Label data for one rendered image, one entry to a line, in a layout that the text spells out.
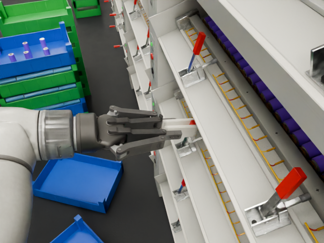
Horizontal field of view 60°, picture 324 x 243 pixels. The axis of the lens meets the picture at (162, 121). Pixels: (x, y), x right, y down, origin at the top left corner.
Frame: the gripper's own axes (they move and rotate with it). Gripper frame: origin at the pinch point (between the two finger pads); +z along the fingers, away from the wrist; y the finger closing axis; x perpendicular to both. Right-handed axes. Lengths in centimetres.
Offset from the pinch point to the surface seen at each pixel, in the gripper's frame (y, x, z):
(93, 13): -189, -56, -7
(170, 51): -10.9, 11.4, -1.1
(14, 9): -104, -21, -47
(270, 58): 22.0, 29.4, -5.2
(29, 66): -54, -20, -36
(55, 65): -55, -20, -28
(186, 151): 1.0, -6.3, 2.8
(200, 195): 11.5, -7.3, 2.7
